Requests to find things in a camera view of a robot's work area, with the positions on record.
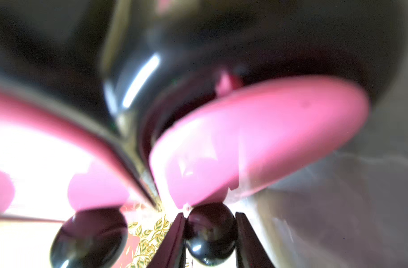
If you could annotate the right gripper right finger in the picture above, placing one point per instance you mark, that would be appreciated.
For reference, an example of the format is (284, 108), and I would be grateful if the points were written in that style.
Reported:
(249, 251)

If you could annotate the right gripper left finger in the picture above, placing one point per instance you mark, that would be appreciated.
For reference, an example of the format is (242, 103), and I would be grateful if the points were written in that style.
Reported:
(172, 251)

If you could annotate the pink drawer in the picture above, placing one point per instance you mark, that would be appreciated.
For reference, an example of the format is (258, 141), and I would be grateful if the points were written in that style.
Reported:
(212, 161)
(49, 170)

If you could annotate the black drawer cabinet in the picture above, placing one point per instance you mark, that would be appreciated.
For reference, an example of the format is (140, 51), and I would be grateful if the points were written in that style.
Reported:
(123, 70)

